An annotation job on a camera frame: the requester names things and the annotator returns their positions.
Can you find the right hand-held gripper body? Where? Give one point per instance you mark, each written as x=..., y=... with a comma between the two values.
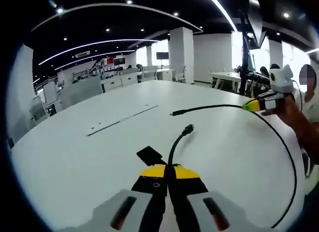
x=280, y=78

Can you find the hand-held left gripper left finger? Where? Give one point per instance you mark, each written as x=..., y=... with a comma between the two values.
x=147, y=192

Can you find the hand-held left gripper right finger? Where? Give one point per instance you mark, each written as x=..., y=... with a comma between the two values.
x=194, y=192

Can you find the white desk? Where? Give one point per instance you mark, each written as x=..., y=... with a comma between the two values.
x=87, y=167

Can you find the person's right hand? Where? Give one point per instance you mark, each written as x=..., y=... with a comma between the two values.
x=287, y=108

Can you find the person's white shirt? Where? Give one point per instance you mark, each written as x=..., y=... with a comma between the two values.
x=311, y=107

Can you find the white background table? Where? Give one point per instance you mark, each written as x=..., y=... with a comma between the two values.
x=224, y=76

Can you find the white office chair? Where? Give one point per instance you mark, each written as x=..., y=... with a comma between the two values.
x=180, y=73

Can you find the grey office partition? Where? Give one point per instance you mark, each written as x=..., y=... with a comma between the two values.
x=79, y=91

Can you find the wall-mounted black screen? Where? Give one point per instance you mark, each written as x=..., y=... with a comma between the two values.
x=162, y=55

